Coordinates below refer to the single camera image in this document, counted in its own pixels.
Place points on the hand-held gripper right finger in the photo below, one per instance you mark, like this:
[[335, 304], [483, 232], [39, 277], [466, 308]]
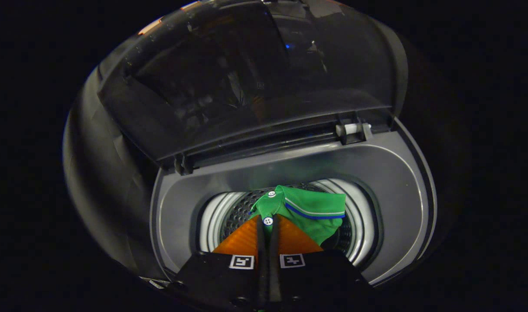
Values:
[[275, 268]]

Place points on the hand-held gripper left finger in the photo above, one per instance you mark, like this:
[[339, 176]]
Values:
[[262, 268]]

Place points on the green polo shirt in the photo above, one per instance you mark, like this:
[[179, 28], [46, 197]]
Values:
[[316, 208]]

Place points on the dark washing machine lid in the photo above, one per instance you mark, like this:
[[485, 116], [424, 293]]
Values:
[[246, 65]]

